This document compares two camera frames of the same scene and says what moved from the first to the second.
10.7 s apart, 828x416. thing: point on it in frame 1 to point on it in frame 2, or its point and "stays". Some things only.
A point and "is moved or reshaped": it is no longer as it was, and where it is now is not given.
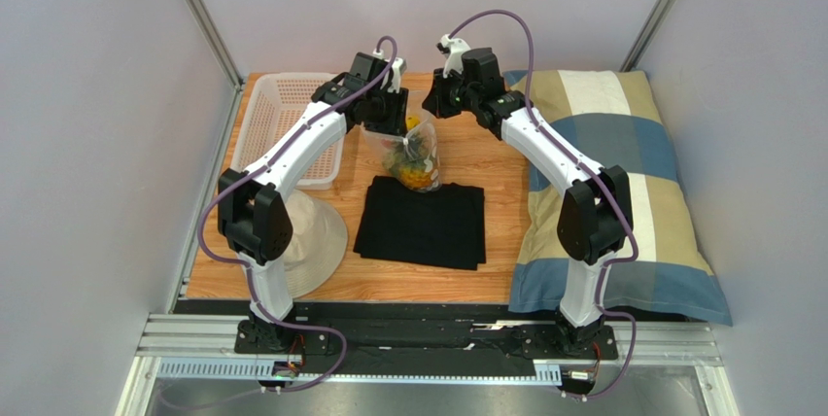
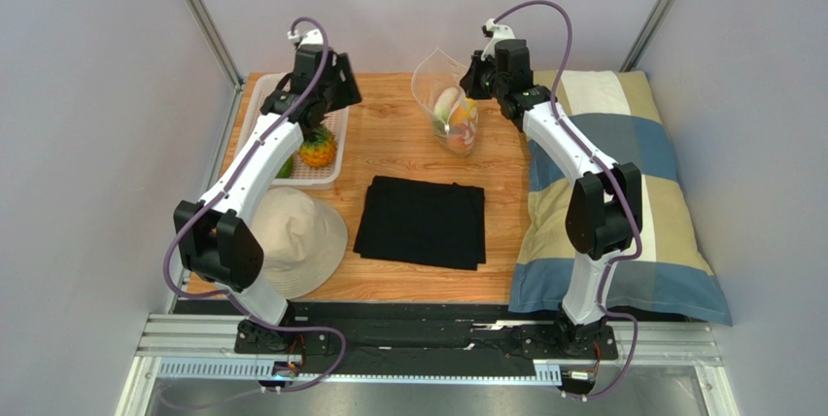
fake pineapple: [411, 162] is moved or reshaped
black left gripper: [396, 124] to [345, 91]
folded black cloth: [444, 227] stays
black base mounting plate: [425, 339] stays
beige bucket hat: [319, 244] stays
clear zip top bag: [414, 158] to [451, 110]
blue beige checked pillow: [617, 118] stays
